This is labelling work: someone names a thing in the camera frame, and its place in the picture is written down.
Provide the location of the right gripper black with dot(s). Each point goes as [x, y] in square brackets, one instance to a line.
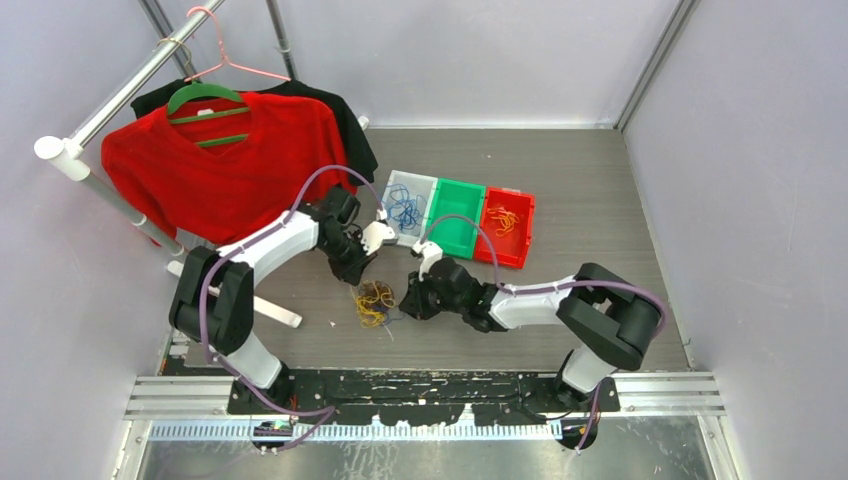
[414, 300]

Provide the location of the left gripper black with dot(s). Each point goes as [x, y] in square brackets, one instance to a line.
[352, 271]

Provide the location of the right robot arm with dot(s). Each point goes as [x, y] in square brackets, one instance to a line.
[614, 321]

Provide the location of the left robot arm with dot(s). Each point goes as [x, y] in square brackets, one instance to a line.
[214, 298]

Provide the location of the white plastic bin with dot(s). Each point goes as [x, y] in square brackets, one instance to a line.
[407, 198]

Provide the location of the black t-shirt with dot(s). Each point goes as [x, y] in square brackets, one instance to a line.
[359, 153]

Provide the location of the red plastic bin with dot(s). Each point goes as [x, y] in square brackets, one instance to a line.
[507, 220]

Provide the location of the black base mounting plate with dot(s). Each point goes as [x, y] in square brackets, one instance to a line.
[426, 398]

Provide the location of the red t-shirt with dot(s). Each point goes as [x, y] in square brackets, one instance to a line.
[304, 137]

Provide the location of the white clothes rack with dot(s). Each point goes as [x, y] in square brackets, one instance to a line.
[168, 179]

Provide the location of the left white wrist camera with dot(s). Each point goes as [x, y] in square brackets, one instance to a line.
[376, 235]

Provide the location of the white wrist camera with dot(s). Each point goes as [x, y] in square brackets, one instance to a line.
[376, 235]
[428, 253]

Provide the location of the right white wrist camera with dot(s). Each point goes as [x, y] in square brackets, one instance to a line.
[428, 253]

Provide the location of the pink wire hanger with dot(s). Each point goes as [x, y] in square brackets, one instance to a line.
[224, 59]

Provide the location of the white slotted cable duct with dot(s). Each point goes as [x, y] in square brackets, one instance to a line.
[278, 430]

